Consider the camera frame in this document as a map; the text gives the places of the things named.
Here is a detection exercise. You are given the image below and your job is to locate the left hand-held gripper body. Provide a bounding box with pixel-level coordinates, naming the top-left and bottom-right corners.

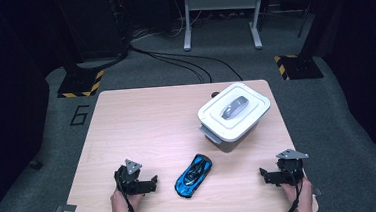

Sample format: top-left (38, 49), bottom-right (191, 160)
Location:
top-left (113, 157), bottom-right (150, 196)

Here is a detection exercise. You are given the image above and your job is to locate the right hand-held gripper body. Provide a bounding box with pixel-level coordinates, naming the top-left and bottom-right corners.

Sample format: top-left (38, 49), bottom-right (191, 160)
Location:
top-left (275, 147), bottom-right (312, 186)

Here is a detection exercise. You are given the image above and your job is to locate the blue toy car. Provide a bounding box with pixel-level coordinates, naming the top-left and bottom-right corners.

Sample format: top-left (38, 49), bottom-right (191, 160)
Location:
top-left (171, 152), bottom-right (216, 200)

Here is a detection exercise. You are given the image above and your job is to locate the white plastic container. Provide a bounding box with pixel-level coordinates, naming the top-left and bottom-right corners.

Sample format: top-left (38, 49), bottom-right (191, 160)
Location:
top-left (195, 79), bottom-right (274, 144)

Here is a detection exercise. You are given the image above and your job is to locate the translucent grey storage box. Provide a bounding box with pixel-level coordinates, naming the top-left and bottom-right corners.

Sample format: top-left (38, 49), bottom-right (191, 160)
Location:
top-left (198, 121), bottom-right (247, 147)

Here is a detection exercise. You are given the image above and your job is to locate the person's left hand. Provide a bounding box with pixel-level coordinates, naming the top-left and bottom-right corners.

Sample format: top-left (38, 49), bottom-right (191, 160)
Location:
top-left (110, 186), bottom-right (146, 212)

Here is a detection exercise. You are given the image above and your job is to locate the person's right hand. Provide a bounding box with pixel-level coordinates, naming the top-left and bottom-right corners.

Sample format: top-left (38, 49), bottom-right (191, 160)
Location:
top-left (279, 175), bottom-right (315, 212)

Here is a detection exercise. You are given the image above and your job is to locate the small black floor object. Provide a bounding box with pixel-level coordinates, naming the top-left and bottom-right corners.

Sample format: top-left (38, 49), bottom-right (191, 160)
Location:
top-left (28, 158), bottom-right (45, 172)

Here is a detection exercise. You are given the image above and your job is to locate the black stand with striped base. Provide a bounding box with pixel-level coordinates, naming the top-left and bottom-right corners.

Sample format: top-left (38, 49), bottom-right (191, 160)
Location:
top-left (50, 0), bottom-right (107, 100)
top-left (270, 0), bottom-right (337, 82)

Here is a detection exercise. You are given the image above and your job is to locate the dark curtain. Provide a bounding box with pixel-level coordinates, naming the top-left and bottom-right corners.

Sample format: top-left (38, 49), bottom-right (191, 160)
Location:
top-left (315, 0), bottom-right (376, 175)
top-left (0, 0), bottom-right (59, 212)

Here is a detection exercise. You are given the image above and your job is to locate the black equipment cabinet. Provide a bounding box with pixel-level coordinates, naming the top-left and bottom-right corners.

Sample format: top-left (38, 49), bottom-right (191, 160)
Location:
top-left (55, 0), bottom-right (130, 63)

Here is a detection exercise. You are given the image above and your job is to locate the white metal stand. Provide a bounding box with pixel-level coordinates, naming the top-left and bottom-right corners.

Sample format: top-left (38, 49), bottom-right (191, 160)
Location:
top-left (180, 0), bottom-right (270, 56)

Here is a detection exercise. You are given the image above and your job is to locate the left hand-held gripper black cable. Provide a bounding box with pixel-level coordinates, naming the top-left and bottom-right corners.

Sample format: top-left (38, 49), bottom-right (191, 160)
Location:
top-left (113, 169), bottom-right (139, 212)

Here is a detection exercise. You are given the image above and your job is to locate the hand-held gripper black cable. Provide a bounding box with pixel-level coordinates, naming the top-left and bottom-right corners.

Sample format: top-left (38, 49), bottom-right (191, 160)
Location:
top-left (278, 169), bottom-right (307, 212)
top-left (113, 169), bottom-right (139, 212)

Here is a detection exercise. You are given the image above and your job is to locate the right hand-held gripper black cable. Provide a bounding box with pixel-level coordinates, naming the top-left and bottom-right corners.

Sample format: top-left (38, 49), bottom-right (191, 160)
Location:
top-left (278, 169), bottom-right (307, 212)

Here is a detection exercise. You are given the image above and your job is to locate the black floor cable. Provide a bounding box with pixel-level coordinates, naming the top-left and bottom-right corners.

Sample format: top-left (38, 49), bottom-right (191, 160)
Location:
top-left (129, 37), bottom-right (244, 90)
top-left (131, 43), bottom-right (214, 90)

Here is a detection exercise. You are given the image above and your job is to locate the dark metal frame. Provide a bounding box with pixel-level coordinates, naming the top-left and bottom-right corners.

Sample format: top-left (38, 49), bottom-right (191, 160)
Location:
top-left (268, 0), bottom-right (318, 42)

